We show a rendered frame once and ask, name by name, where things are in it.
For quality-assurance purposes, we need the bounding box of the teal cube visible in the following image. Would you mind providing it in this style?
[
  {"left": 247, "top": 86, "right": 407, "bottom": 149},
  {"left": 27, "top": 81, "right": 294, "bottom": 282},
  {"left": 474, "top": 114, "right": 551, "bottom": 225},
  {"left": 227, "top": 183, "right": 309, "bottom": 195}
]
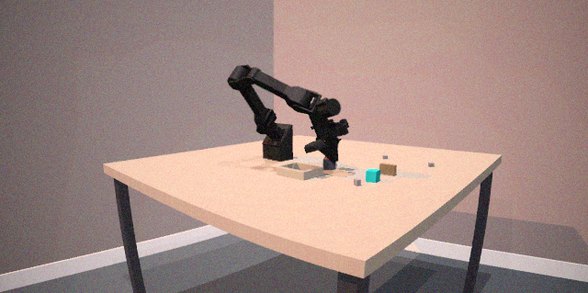
[{"left": 366, "top": 168, "right": 380, "bottom": 183}]

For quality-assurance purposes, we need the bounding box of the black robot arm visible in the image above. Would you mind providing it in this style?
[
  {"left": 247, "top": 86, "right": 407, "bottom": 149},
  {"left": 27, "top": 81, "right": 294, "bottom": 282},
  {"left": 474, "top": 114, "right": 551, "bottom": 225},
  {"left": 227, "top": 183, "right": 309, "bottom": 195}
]
[{"left": 227, "top": 64, "right": 349, "bottom": 141}]

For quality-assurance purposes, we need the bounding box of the brown rectangular block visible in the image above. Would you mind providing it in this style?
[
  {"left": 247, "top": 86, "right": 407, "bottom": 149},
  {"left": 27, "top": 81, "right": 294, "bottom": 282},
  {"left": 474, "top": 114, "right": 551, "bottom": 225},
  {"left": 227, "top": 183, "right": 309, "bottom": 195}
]
[{"left": 379, "top": 163, "right": 397, "bottom": 176}]

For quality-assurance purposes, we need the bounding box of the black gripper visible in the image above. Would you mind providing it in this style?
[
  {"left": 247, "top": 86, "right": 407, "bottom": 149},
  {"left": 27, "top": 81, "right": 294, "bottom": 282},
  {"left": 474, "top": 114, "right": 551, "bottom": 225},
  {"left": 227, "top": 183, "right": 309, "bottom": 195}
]
[{"left": 304, "top": 118, "right": 341, "bottom": 163}]

